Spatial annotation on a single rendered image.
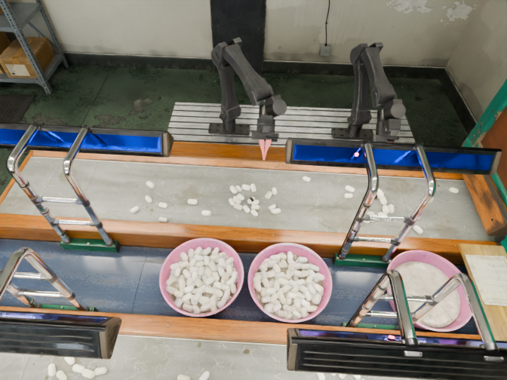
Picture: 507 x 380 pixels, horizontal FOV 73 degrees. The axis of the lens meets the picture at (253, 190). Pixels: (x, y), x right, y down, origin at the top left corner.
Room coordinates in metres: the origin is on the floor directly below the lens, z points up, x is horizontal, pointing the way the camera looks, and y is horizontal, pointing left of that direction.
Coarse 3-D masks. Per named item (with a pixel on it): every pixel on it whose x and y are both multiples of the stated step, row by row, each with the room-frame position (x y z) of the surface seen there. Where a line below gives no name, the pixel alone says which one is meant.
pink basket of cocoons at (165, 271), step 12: (192, 240) 0.60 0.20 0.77; (204, 240) 0.60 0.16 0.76; (216, 240) 0.60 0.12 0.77; (180, 252) 0.56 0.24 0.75; (228, 252) 0.57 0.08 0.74; (168, 264) 0.51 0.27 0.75; (240, 264) 0.52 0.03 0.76; (168, 276) 0.48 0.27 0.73; (240, 276) 0.48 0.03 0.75; (240, 288) 0.43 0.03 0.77; (168, 300) 0.39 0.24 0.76; (180, 312) 0.35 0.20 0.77; (216, 312) 0.36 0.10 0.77
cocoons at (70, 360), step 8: (72, 360) 0.21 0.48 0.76; (48, 368) 0.19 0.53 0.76; (72, 368) 0.20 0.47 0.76; (80, 368) 0.20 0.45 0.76; (104, 368) 0.20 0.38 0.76; (64, 376) 0.17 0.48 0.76; (88, 376) 0.18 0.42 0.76; (184, 376) 0.19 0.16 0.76; (208, 376) 0.19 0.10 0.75; (320, 376) 0.20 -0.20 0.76; (344, 376) 0.20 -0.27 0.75; (360, 376) 0.20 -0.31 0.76
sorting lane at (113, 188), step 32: (32, 160) 0.96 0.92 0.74; (96, 160) 0.98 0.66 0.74; (64, 192) 0.80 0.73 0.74; (96, 192) 0.81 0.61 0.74; (128, 192) 0.81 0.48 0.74; (160, 192) 0.82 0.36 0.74; (192, 192) 0.83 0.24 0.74; (224, 192) 0.83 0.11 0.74; (256, 192) 0.84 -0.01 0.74; (288, 192) 0.85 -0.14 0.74; (320, 192) 0.85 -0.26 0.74; (352, 192) 0.86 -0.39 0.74; (384, 192) 0.87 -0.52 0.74; (416, 192) 0.87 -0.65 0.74; (448, 192) 0.88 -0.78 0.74; (224, 224) 0.69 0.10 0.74; (256, 224) 0.69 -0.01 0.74; (288, 224) 0.70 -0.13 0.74; (320, 224) 0.70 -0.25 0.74; (384, 224) 0.71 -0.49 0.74; (416, 224) 0.72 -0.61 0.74; (448, 224) 0.73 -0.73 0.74; (480, 224) 0.73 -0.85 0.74
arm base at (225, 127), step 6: (234, 120) 1.26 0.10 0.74; (210, 126) 1.29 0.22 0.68; (216, 126) 1.29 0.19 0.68; (222, 126) 1.29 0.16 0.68; (228, 126) 1.25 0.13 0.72; (234, 126) 1.26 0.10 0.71; (240, 126) 1.30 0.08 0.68; (246, 126) 1.30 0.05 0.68; (210, 132) 1.25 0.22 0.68; (216, 132) 1.25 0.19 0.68; (222, 132) 1.25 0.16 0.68; (228, 132) 1.25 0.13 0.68; (234, 132) 1.25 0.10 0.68; (240, 132) 1.25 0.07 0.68; (246, 132) 1.26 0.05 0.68
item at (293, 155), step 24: (288, 144) 0.74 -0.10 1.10; (312, 144) 0.74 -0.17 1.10; (336, 144) 0.74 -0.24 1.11; (360, 144) 0.74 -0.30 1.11; (384, 144) 0.74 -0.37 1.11; (408, 144) 0.74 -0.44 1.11; (384, 168) 0.71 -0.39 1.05; (408, 168) 0.70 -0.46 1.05; (432, 168) 0.70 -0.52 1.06; (456, 168) 0.71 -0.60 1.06; (480, 168) 0.71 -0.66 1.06
